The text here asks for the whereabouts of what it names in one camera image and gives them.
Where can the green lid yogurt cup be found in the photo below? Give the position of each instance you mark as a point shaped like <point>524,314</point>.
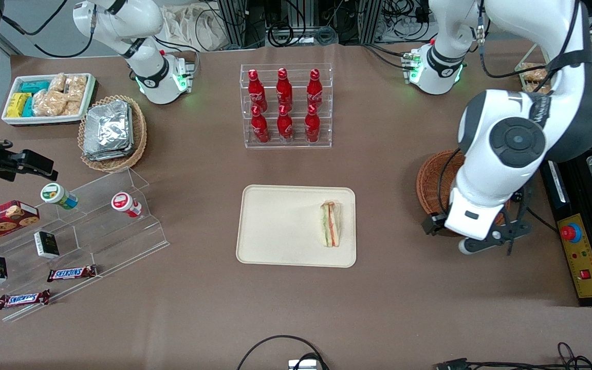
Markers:
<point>57,195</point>

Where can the white cloth bag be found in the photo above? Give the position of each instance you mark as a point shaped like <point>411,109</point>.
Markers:
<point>193,25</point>

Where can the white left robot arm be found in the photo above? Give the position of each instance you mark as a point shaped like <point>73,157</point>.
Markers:
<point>517,139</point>

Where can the oval tan wicker basket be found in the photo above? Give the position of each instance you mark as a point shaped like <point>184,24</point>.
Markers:
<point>139,133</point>

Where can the teal snack packet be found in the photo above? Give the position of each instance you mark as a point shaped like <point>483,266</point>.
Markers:
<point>34,86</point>
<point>28,109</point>

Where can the red emergency stop button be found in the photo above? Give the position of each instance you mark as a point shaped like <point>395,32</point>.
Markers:
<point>571,233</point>

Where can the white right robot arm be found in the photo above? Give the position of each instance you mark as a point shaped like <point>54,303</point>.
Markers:
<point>136,31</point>

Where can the yellow control panel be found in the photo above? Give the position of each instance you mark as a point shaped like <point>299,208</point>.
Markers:
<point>586,257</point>

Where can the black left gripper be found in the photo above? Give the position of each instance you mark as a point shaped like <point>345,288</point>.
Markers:
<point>433,224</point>

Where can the yellow snack packet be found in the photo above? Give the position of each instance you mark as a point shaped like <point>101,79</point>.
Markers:
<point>17,105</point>

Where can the small silver device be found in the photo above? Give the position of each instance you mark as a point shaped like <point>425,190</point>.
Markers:
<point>303,365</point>

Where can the snickers chocolate bar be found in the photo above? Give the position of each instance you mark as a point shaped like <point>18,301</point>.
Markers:
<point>23,299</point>
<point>71,273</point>

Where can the aluminium frame post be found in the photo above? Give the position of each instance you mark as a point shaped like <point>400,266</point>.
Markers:
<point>370,20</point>
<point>233,23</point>

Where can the cream plastic tray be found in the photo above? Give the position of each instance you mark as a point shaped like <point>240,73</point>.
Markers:
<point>280,226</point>

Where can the triangle sandwich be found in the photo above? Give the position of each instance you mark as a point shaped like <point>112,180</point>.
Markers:
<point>330,226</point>

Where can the clear bag of bread snacks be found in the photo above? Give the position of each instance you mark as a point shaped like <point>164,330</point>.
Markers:
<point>535,73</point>

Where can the round brown wicker basket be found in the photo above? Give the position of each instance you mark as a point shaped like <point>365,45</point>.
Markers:
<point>429,190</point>

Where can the silver foil container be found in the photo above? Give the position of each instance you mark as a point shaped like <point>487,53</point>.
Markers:
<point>107,131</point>

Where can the red lid yogurt cup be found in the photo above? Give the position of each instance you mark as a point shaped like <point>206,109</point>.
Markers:
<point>124,203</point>

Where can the clear acrylic bottle rack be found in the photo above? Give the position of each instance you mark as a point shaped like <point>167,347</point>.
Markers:
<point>327,139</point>

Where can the clear bag of crackers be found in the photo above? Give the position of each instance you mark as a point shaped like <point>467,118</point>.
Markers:
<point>49,104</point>
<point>72,108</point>
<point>57,83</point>
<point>76,87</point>

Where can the red cola bottle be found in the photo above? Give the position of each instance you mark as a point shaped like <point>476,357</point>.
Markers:
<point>285,127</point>
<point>260,128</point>
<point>284,90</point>
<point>315,90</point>
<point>312,127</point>
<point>257,92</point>

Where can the white rectangular snack bin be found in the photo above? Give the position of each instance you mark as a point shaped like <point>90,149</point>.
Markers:
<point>11,82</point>

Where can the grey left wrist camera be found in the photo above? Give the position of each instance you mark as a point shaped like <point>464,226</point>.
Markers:
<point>478,245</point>

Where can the black yellow control machine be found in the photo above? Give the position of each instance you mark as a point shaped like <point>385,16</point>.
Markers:
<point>573,190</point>

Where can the clear acrylic stepped stand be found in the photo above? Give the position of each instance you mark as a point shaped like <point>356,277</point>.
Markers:
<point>106,241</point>

